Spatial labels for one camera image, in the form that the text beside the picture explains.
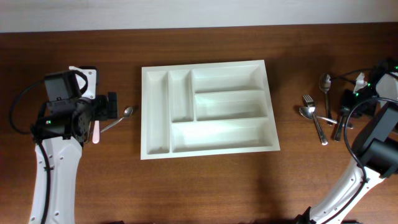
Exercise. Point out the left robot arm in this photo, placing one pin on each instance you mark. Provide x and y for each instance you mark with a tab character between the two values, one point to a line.
59	134

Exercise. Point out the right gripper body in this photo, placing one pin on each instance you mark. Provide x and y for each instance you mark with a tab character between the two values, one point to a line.
349	99

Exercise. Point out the steel kitchen tongs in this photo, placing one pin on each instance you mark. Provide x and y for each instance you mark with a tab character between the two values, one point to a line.
88	134

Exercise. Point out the teaspoon with textured handle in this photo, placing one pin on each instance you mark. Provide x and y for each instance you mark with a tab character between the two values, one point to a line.
127	113

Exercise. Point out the white plastic cutlery tray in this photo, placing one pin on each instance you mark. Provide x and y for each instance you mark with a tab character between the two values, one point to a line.
206	109

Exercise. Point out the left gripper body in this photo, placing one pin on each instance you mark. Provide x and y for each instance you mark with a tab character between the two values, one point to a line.
101	107

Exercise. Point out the pink plastic knife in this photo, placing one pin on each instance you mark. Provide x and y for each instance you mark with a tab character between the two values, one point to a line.
96	133

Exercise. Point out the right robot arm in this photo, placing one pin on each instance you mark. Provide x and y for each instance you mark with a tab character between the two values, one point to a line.
373	152

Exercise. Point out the steel fork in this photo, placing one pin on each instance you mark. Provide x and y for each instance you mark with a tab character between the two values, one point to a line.
311	104
339	130

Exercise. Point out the steel tablespoon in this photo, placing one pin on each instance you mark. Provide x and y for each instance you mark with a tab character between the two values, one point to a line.
325	85
306	113

